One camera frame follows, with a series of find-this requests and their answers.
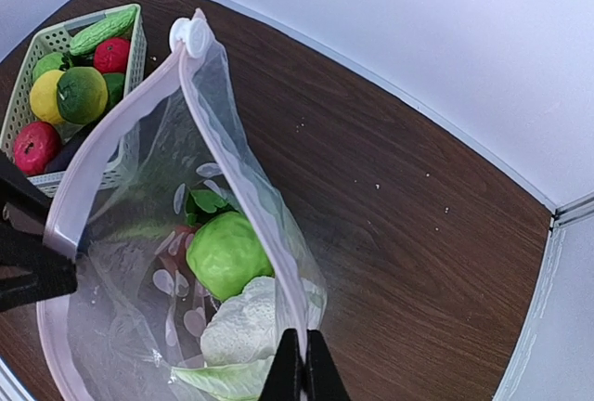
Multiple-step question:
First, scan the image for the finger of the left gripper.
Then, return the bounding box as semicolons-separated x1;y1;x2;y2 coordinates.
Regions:
1;224;78;312
1;152;51;227

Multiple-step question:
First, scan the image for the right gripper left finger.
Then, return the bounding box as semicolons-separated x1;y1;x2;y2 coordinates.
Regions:
259;329;302;401

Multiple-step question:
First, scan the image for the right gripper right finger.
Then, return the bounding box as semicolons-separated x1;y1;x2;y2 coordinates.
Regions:
303;330;351;401

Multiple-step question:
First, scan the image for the white toy cauliflower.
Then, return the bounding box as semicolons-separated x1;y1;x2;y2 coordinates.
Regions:
171;275;326;401

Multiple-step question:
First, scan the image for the yellow orange toy fruit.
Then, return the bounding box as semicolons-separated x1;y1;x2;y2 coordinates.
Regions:
30;70;65;125

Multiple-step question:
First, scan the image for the green toy lime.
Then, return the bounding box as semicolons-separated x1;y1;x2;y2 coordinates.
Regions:
186;212;274;302

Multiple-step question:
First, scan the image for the red orange toy carrot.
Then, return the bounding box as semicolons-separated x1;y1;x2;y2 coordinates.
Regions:
156;226;198;282

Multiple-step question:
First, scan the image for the clear zip top bag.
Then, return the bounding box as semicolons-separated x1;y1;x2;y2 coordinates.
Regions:
37;11;328;400

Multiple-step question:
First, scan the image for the dark purple toy eggplant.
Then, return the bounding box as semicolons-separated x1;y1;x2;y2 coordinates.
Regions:
45;124;94;174

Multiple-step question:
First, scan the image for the red toy apple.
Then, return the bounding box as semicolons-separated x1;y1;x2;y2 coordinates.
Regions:
13;122;62;176

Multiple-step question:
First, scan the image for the dark green toy pepper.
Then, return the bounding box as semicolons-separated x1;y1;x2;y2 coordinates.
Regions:
58;67;108;125

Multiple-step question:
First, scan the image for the striped green toy watermelon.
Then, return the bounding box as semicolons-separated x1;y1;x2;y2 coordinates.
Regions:
32;52;72;83

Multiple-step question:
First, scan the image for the dark green toy cucumber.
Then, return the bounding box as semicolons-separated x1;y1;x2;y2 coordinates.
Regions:
103;72;125;112

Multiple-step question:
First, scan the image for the red toy fruit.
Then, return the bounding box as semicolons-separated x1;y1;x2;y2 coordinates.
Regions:
93;37;131;74

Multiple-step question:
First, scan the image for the dark green leafy toy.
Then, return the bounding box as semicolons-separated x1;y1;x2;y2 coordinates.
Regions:
184;189;236;227

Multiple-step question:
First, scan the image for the green toy leaf vegetable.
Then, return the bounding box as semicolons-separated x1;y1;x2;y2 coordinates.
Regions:
70;6;137;57

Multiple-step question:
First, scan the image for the right aluminium frame post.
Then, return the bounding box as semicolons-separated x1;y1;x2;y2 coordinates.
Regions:
551;200;593;229

